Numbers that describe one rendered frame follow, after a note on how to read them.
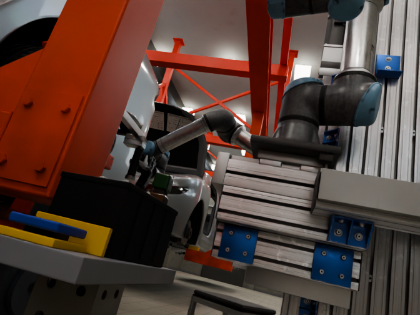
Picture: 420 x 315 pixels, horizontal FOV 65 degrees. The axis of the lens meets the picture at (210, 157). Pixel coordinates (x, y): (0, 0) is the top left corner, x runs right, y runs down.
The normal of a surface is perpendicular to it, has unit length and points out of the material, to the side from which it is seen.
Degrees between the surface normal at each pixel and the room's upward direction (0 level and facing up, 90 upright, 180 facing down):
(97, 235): 90
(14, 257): 90
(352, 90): 90
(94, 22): 90
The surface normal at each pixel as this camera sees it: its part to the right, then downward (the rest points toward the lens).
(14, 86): -0.14, -0.35
